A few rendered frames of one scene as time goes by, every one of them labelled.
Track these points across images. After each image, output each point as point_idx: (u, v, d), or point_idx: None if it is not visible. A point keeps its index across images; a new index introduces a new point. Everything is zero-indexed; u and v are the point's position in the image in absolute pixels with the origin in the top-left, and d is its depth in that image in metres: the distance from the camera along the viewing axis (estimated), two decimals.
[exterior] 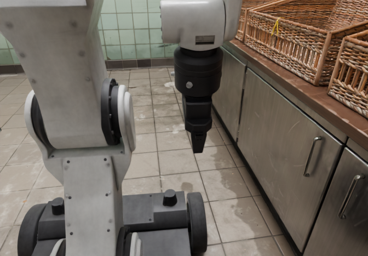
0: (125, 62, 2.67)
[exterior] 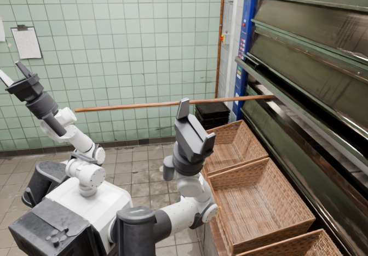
0: (128, 141, 3.37)
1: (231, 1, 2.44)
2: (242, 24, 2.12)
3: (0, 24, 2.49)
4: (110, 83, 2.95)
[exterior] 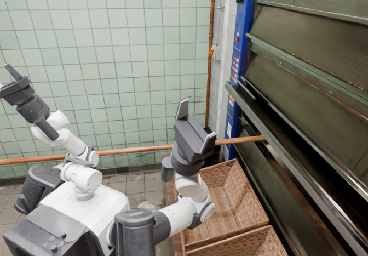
0: (104, 170, 2.87)
1: (222, 7, 1.93)
2: (235, 39, 1.62)
3: None
4: (79, 104, 2.45)
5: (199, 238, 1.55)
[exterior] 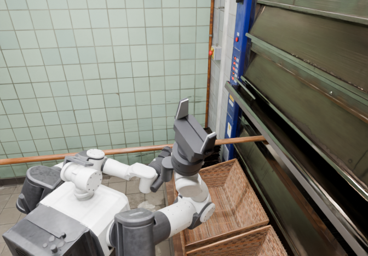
0: None
1: (222, 7, 1.93)
2: (235, 39, 1.62)
3: None
4: (79, 104, 2.45)
5: (199, 238, 1.55)
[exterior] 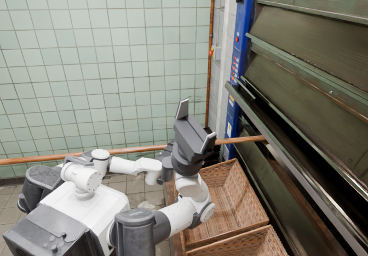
0: None
1: (222, 7, 1.93)
2: (235, 39, 1.62)
3: None
4: (79, 104, 2.45)
5: (199, 238, 1.55)
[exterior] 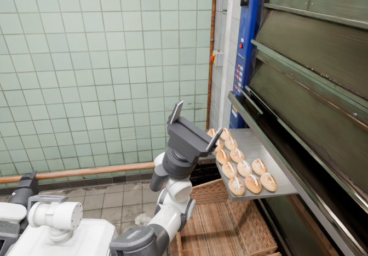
0: (100, 180, 2.74)
1: (224, 11, 1.80)
2: (239, 45, 1.49)
3: None
4: (73, 112, 2.32)
5: None
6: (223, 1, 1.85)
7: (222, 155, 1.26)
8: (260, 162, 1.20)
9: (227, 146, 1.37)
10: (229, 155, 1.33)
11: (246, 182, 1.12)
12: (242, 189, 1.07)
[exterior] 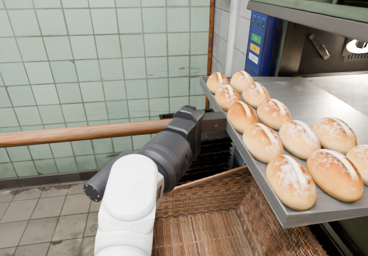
0: (62, 176, 2.02)
1: None
2: None
3: None
4: (12, 77, 1.60)
5: None
6: None
7: (242, 111, 0.54)
8: (338, 121, 0.49)
9: (249, 98, 0.65)
10: None
11: (316, 170, 0.40)
12: (312, 189, 0.36)
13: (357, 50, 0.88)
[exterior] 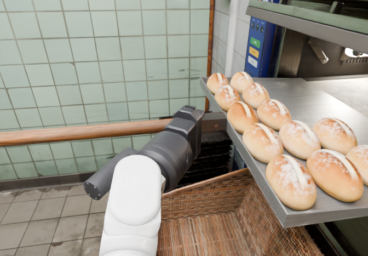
0: (63, 177, 2.03)
1: None
2: None
3: None
4: (13, 79, 1.61)
5: None
6: None
7: (242, 112, 0.54)
8: (338, 122, 0.49)
9: (249, 98, 0.65)
10: None
11: (316, 170, 0.40)
12: (312, 189, 0.35)
13: None
